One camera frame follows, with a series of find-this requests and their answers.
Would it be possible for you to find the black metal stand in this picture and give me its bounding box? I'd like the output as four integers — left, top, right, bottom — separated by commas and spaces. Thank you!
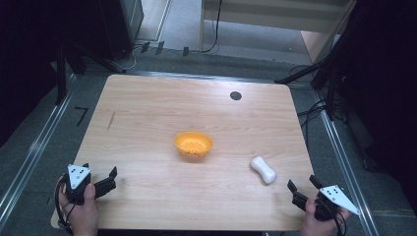
274, 48, 348, 122
53, 38, 128, 106

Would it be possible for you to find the metal floor rail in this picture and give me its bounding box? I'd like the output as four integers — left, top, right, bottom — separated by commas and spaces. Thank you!
0, 74, 79, 229
309, 88, 382, 236
126, 69, 278, 85

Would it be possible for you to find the white floor cable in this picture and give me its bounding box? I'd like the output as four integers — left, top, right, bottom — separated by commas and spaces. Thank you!
116, 43, 146, 72

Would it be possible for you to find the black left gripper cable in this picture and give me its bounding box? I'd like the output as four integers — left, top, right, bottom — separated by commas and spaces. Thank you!
54, 178, 74, 235

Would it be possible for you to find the dark curtain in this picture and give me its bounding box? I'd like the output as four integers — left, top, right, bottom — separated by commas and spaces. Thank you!
328, 0, 417, 210
0, 0, 102, 148

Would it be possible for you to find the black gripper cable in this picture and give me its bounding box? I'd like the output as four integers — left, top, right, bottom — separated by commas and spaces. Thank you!
54, 178, 74, 235
323, 200, 348, 236

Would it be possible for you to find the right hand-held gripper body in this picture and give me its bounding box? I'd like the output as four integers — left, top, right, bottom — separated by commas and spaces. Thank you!
309, 185, 361, 221

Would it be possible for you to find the orange plastic bowl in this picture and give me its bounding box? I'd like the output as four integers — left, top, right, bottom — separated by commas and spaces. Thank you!
173, 131, 214, 158

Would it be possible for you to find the white shelf unit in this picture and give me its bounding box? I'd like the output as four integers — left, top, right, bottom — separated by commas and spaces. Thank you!
199, 0, 357, 53

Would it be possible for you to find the white bone-shaped toy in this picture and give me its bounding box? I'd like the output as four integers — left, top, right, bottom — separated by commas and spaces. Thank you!
250, 155, 278, 186

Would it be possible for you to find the black angled floor tape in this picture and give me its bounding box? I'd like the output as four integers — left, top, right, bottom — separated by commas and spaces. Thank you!
74, 105, 89, 128

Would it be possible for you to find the person's right hand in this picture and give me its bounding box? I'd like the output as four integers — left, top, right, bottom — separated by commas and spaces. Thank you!
299, 197, 350, 236

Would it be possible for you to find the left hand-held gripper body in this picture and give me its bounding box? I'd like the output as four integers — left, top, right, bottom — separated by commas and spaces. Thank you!
64, 162, 96, 207

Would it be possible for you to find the black hanging cable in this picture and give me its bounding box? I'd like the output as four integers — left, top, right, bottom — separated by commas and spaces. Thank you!
200, 0, 224, 54

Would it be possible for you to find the person's left hand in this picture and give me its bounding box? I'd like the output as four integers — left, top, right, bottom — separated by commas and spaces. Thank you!
57, 176, 100, 236

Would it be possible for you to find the dark cabinet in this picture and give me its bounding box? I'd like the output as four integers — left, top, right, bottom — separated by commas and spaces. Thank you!
97, 0, 146, 62

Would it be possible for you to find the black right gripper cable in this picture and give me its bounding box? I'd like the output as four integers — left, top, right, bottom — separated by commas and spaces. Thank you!
323, 200, 348, 236

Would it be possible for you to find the bundle of black floor cables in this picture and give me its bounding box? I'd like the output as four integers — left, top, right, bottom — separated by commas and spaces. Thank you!
295, 97, 347, 139

